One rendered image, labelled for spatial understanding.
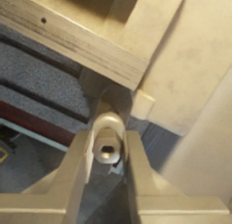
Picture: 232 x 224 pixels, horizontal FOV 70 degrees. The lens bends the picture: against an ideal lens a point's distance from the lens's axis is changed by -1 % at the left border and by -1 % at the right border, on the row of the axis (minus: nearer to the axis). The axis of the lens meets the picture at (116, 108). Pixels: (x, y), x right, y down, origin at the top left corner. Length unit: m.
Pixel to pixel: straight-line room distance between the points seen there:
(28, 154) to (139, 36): 1.52
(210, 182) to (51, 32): 0.59
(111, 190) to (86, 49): 1.57
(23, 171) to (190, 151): 1.46
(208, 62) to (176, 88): 0.05
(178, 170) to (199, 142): 0.10
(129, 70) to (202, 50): 0.12
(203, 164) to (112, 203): 1.31
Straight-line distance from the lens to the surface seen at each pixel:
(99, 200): 1.76
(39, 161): 1.62
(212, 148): 0.56
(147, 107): 0.23
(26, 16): 0.19
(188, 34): 0.26
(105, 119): 0.17
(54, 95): 0.46
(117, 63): 0.17
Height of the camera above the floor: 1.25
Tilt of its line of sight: 75 degrees down
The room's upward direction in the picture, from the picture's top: 176 degrees clockwise
